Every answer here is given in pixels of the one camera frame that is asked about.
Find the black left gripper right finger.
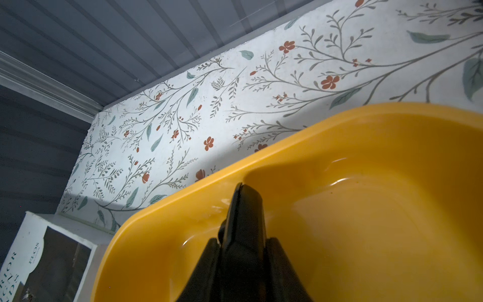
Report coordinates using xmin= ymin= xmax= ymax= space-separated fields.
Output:
xmin=265 ymin=238 xmax=313 ymax=301

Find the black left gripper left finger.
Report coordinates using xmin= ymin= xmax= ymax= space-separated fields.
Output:
xmin=177 ymin=238 xmax=221 ymax=302

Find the black Lecoo mouse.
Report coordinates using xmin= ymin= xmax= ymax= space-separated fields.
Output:
xmin=220 ymin=183 xmax=267 ymax=301

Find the yellow plastic storage box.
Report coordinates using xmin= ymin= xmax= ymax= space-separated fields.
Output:
xmin=91 ymin=103 xmax=482 ymax=301

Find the white interior design book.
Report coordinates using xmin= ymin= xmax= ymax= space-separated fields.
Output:
xmin=1 ymin=211 xmax=113 ymax=301

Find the floral table mat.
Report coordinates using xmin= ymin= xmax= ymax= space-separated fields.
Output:
xmin=57 ymin=1 xmax=482 ymax=233

